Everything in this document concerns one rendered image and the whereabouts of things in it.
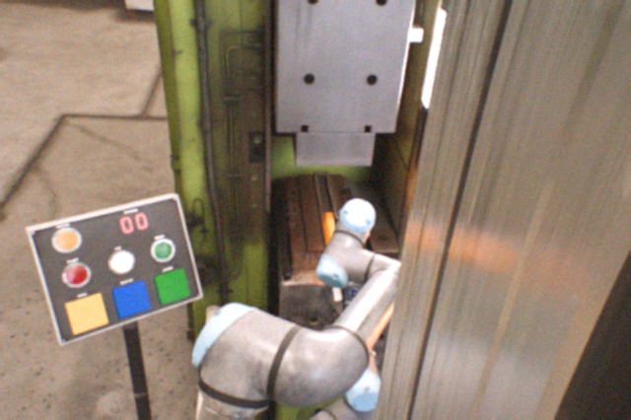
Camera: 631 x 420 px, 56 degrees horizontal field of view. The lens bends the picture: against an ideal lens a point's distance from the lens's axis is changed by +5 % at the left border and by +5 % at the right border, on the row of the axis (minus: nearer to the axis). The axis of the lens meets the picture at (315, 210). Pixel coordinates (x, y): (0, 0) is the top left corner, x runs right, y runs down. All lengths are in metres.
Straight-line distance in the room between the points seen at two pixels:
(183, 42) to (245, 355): 0.87
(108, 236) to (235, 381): 0.68
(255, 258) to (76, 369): 1.17
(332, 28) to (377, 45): 0.11
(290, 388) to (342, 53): 0.79
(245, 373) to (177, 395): 1.69
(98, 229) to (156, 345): 1.36
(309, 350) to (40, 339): 2.17
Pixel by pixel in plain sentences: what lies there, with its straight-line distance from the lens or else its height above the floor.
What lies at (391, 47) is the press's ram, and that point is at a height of 1.58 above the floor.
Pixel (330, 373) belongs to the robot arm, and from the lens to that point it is 0.87.
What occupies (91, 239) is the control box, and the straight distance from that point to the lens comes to 1.47.
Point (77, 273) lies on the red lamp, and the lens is 1.47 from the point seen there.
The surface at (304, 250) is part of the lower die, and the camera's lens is 1.65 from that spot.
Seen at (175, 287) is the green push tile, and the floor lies 1.01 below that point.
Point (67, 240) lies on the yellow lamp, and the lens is 1.46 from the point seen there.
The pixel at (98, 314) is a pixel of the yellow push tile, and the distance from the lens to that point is 1.49.
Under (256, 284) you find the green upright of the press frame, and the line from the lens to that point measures 1.91.
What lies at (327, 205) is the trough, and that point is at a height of 0.99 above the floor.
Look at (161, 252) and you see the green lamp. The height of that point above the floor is 1.09.
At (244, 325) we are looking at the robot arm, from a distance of 0.89.
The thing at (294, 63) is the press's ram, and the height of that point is 1.54.
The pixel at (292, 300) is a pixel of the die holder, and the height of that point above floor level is 0.85.
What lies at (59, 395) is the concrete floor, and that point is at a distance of 2.69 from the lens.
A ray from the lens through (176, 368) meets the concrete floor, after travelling 2.66.
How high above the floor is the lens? 2.01
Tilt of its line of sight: 35 degrees down
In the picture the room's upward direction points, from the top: 4 degrees clockwise
